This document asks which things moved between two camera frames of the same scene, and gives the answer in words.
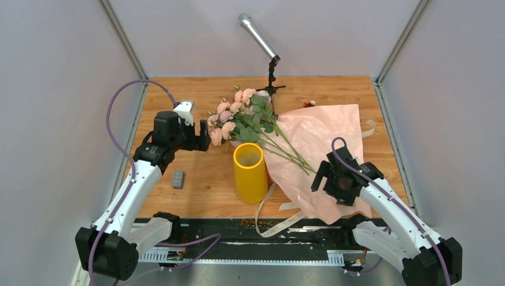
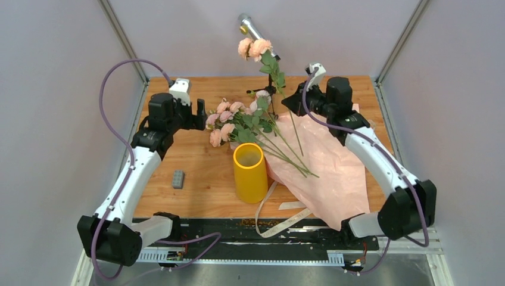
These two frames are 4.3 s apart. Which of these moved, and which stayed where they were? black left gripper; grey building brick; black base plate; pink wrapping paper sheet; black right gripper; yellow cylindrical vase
Moved: black left gripper; black right gripper
Stayed: pink wrapping paper sheet; grey building brick; black base plate; yellow cylindrical vase
